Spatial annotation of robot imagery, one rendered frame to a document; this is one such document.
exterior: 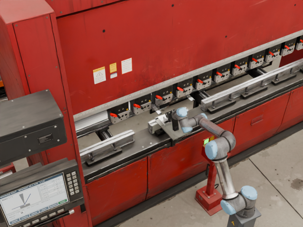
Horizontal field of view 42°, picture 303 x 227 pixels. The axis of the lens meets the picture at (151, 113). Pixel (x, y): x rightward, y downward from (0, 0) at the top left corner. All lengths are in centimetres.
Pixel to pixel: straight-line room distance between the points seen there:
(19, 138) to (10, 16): 61
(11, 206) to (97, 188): 114
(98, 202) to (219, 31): 172
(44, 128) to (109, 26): 88
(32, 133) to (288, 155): 325
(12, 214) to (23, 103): 62
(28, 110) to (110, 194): 157
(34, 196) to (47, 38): 85
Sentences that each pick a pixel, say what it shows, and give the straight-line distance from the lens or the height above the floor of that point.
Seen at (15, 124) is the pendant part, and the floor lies 195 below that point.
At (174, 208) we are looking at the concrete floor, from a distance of 393.
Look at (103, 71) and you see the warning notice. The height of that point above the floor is 168.
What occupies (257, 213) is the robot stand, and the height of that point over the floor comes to 78.
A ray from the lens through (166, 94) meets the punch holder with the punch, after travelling 313.
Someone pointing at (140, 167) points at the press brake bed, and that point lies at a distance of 336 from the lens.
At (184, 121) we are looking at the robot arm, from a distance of 296.
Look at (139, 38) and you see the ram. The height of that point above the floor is 185.
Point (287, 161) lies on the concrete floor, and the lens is 456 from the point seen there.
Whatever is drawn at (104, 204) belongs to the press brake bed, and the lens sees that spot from 347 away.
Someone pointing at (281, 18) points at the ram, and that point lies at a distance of 364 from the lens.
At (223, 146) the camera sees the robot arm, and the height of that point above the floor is 132.
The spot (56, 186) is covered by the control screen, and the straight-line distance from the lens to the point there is 226.
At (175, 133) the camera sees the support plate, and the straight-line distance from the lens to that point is 318.
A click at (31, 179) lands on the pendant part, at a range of 217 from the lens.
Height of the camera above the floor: 322
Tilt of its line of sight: 41 degrees down
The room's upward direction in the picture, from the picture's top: straight up
